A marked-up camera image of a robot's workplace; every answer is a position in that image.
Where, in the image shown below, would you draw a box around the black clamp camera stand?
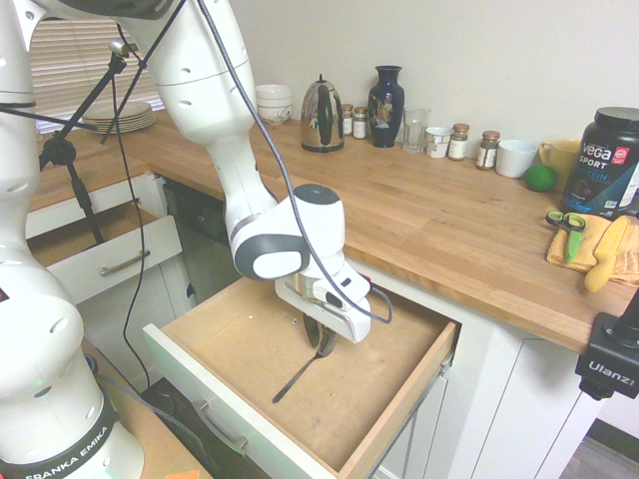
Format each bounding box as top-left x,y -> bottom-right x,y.
573,283 -> 639,400

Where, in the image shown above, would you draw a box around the green lime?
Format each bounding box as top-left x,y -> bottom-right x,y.
523,163 -> 558,193

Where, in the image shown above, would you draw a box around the plain white cup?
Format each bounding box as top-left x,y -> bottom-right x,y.
495,139 -> 539,180

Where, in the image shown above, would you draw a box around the window blinds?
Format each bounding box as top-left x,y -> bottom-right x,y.
29,17 -> 166,136

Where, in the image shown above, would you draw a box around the patterned white bowl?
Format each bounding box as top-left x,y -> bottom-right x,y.
257,102 -> 292,126

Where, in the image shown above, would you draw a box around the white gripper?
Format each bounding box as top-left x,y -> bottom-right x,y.
275,272 -> 373,358

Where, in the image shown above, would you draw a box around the white base cabinet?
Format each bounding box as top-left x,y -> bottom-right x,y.
373,268 -> 615,479

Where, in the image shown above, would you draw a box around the spice jar copper lid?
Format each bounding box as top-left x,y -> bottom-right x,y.
476,130 -> 501,172
447,123 -> 470,162

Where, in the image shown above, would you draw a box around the grey dishwasher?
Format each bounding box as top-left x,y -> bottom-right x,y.
164,182 -> 241,320

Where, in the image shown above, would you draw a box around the yellow knife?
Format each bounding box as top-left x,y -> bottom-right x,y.
583,215 -> 631,293

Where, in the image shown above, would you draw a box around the yellow ceramic mug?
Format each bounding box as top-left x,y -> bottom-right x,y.
537,139 -> 583,186

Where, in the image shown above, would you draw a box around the black protein powder tub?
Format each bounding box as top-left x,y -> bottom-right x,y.
561,106 -> 639,221

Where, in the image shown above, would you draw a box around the dark blue floral vase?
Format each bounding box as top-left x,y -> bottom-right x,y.
367,65 -> 404,150

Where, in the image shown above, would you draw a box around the clear drinking glass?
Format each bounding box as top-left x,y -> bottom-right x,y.
402,106 -> 432,155

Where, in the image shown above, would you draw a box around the stainless steel electric kettle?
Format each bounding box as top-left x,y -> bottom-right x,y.
300,74 -> 346,154

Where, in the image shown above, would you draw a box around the yellow folded cloth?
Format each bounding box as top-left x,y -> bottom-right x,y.
546,213 -> 639,286

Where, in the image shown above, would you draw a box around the black tripod camera stand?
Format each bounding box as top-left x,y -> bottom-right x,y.
0,39 -> 146,245

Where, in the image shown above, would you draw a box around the grey cable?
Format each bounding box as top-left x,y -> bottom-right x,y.
97,373 -> 206,453

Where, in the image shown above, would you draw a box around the thin black cable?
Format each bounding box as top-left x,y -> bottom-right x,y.
110,64 -> 154,393

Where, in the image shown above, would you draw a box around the stack of white plates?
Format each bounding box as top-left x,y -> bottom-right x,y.
82,102 -> 156,134

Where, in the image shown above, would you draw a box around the brown robot mounting board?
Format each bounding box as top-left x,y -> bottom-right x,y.
79,338 -> 214,479

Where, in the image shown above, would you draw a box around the silver metal fork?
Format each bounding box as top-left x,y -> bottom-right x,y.
272,343 -> 331,404

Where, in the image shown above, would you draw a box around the black box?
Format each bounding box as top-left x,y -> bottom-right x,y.
142,376 -> 236,479

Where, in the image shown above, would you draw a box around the open wooden drawer white front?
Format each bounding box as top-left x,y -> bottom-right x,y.
143,276 -> 463,479

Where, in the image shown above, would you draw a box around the black braided cable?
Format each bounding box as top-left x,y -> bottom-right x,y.
197,0 -> 395,325

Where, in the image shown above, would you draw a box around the small patterned white mug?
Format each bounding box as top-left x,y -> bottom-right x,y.
424,126 -> 454,160

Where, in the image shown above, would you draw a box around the small open drawer white front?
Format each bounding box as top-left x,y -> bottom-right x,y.
27,199 -> 184,305

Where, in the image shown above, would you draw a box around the green handled scissors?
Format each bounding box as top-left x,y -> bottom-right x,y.
545,210 -> 586,265

